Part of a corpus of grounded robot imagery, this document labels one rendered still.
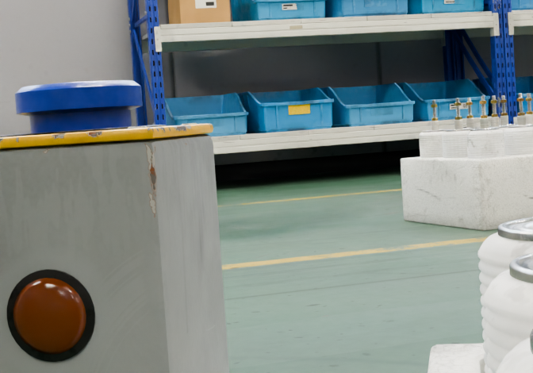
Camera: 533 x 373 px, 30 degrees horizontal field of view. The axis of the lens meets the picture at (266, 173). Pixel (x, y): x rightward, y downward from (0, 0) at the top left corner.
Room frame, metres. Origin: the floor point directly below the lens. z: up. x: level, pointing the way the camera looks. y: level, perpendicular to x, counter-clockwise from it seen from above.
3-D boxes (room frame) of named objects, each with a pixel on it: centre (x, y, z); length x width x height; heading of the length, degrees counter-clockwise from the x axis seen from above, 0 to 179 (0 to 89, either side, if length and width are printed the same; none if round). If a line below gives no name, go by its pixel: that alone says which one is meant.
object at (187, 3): (4.89, 0.28, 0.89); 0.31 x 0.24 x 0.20; 16
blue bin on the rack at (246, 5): (5.08, -0.11, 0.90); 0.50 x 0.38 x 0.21; 17
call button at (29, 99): (0.32, 0.06, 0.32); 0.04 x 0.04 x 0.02
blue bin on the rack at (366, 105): (5.18, -0.52, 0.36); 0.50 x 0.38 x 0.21; 17
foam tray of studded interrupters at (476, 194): (2.75, -0.64, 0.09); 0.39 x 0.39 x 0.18; 23
